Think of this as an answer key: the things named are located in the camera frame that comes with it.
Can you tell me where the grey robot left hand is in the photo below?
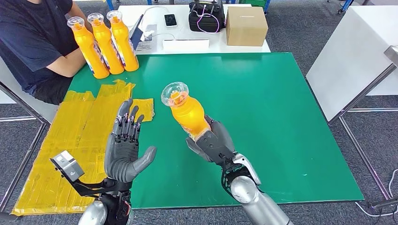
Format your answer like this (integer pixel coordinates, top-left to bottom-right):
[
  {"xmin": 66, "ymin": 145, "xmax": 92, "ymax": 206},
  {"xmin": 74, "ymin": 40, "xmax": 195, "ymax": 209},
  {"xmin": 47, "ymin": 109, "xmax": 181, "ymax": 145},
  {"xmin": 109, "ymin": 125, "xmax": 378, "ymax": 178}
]
[{"xmin": 104, "ymin": 98, "xmax": 158, "ymax": 184}]

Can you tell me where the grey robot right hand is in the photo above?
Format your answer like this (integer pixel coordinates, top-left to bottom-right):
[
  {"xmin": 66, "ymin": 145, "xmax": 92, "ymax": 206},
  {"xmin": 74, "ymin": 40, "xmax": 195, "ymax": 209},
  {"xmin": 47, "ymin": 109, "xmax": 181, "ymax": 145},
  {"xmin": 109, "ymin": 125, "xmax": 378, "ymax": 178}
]
[{"xmin": 186, "ymin": 115, "xmax": 236, "ymax": 165}]

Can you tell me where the orange detergent bottle clear cap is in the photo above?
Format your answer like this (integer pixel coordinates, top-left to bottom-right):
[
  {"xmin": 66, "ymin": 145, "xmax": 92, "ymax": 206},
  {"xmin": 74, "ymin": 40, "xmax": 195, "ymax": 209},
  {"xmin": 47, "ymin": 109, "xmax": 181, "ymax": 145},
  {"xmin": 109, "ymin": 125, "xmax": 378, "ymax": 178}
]
[
  {"xmin": 161, "ymin": 82, "xmax": 212, "ymax": 142},
  {"xmin": 107, "ymin": 10, "xmax": 140, "ymax": 72},
  {"xmin": 67, "ymin": 16, "xmax": 110, "ymax": 80},
  {"xmin": 87, "ymin": 13, "xmax": 125, "ymax": 75}
]

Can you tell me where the yellow taped cardboard sheet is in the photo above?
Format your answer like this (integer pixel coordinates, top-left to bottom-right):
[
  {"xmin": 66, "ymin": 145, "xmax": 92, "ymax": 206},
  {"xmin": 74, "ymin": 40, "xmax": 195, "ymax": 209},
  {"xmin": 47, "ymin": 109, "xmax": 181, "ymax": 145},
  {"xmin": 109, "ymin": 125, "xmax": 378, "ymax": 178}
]
[{"xmin": 11, "ymin": 79, "xmax": 155, "ymax": 217}]

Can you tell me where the white flat box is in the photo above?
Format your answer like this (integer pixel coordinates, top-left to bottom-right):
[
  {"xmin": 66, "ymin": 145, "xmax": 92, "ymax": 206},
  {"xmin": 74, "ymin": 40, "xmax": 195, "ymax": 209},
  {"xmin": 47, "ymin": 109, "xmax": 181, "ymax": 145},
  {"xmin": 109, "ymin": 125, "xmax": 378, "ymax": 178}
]
[{"xmin": 162, "ymin": 38, "xmax": 210, "ymax": 52}]

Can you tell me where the brown cardboard box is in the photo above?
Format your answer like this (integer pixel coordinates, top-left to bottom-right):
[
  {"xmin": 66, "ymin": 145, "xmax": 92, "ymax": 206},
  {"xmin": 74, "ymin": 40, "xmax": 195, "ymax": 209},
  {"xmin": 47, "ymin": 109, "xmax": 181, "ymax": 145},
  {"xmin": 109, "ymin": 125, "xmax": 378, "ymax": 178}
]
[{"xmin": 225, "ymin": 6, "xmax": 269, "ymax": 47}]

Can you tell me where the white desk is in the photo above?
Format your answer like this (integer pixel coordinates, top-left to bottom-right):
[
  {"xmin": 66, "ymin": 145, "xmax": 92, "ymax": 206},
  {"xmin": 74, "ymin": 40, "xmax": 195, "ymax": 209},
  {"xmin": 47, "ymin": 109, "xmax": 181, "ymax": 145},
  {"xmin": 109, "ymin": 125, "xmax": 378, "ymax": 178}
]
[{"xmin": 118, "ymin": 3, "xmax": 271, "ymax": 56}]

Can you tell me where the black equipment bag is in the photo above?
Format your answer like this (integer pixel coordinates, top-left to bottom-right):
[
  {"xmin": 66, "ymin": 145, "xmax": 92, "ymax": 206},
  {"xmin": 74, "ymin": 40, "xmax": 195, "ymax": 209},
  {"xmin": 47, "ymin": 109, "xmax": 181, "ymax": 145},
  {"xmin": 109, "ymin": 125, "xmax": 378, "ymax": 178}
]
[{"xmin": 188, "ymin": 0, "xmax": 226, "ymax": 34}]

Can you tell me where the printed paper sheet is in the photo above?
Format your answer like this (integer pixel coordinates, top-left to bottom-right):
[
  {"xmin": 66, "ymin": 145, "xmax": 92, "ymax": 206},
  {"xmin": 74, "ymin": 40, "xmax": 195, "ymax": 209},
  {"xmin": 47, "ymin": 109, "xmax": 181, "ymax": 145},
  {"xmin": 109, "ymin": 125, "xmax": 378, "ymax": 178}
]
[{"xmin": 137, "ymin": 24, "xmax": 158, "ymax": 53}]

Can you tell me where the black smartphone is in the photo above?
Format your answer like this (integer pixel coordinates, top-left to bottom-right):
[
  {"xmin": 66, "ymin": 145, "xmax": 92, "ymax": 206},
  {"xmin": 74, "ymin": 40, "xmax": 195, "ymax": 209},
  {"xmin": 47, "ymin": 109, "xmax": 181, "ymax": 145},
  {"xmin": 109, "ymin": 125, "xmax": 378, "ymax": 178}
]
[{"xmin": 164, "ymin": 14, "xmax": 178, "ymax": 28}]

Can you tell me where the blue tablet case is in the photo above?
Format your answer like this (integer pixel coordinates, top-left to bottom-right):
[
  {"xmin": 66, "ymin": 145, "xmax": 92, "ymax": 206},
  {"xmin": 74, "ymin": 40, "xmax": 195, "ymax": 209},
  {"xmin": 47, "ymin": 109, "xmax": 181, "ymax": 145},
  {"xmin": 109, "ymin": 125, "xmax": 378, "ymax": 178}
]
[{"xmin": 130, "ymin": 15, "xmax": 144, "ymax": 52}]

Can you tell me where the green plastic crate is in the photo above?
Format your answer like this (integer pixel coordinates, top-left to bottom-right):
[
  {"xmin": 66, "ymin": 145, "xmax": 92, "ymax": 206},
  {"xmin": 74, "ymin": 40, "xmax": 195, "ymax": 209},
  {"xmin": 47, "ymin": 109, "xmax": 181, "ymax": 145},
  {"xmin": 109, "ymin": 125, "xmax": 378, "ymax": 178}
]
[{"xmin": 239, "ymin": 0, "xmax": 268, "ymax": 8}]

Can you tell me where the large white side table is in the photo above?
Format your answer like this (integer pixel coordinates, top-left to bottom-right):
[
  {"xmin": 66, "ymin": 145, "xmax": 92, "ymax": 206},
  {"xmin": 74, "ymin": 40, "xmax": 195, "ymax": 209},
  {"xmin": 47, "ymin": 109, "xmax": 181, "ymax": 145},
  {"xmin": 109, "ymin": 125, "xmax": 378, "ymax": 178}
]
[{"xmin": 306, "ymin": 5, "xmax": 398, "ymax": 123}]

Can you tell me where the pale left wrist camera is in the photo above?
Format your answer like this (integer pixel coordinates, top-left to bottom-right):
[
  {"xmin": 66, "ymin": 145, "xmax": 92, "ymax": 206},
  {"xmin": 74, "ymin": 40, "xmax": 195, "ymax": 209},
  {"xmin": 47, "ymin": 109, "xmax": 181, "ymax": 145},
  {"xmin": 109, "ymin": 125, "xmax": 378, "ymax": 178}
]
[{"xmin": 50, "ymin": 150, "xmax": 85, "ymax": 183}]

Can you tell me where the pink cable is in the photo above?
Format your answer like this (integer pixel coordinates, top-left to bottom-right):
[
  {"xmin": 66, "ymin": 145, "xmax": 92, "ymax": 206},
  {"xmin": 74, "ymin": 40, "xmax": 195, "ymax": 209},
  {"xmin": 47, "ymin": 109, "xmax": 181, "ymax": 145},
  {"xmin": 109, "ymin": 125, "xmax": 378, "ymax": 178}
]
[{"xmin": 192, "ymin": 4, "xmax": 221, "ymax": 34}]

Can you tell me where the thin white cable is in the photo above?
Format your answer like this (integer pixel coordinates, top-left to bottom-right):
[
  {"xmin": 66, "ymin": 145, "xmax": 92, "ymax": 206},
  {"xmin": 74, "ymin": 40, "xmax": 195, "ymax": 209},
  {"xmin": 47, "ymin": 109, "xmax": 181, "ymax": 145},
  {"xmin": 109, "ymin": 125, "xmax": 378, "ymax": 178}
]
[{"xmin": 141, "ymin": 6, "xmax": 176, "ymax": 41}]

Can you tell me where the grey metal table frame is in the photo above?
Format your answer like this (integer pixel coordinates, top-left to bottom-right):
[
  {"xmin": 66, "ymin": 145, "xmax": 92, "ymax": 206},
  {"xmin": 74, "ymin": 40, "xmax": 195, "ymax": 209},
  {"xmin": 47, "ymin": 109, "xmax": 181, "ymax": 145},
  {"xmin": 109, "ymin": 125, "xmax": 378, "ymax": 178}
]
[{"xmin": 328, "ymin": 45, "xmax": 398, "ymax": 212}]

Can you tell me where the white floor cable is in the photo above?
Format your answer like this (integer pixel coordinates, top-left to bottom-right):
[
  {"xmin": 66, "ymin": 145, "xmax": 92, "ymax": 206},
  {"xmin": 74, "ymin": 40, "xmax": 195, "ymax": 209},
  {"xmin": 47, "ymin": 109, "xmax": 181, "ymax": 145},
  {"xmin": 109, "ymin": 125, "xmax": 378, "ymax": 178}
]
[{"xmin": 356, "ymin": 169, "xmax": 398, "ymax": 218}]

